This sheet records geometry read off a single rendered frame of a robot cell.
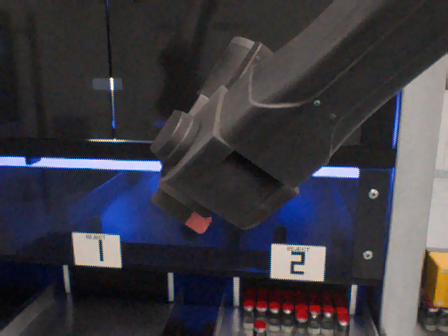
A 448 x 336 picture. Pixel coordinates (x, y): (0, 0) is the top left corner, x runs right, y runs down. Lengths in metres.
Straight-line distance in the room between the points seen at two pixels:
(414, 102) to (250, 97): 0.45
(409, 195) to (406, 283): 0.15
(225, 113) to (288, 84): 0.05
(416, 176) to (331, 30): 0.48
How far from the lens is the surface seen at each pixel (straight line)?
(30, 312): 0.86
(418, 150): 0.67
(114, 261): 0.76
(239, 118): 0.23
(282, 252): 0.69
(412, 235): 0.71
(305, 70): 0.22
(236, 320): 0.80
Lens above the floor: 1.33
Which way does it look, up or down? 13 degrees down
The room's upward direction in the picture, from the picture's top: straight up
